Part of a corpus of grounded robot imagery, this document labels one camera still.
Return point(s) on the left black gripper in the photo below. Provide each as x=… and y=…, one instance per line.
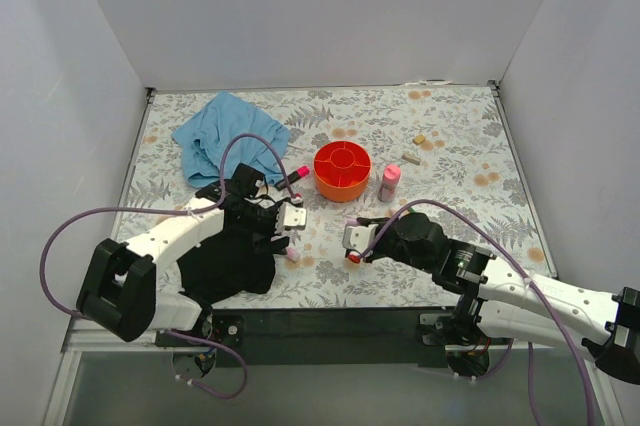
x=273, y=228

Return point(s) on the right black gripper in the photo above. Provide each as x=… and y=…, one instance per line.
x=378, y=242

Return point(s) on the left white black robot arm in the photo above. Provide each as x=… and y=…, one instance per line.
x=169, y=277

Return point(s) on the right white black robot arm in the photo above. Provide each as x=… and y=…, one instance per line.
x=496, y=301

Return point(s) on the orange round organizer container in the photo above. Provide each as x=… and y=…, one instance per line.
x=341, y=171

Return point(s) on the pink glue bottle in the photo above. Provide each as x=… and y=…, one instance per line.
x=389, y=182

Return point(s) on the floral table mat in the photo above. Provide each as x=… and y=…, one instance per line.
x=468, y=181

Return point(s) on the black cloth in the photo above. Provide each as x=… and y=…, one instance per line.
x=223, y=266

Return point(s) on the pink black highlighter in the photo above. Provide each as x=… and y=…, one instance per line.
x=293, y=177

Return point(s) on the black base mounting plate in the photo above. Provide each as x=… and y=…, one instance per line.
x=419, y=336

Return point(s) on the small brown eraser piece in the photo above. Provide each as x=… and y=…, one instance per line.
x=411, y=159

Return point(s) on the tan eraser block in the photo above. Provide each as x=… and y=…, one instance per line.
x=419, y=139

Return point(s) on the blue cloth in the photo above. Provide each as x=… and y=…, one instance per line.
x=229, y=131

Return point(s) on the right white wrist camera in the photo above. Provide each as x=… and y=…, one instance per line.
x=357, y=240

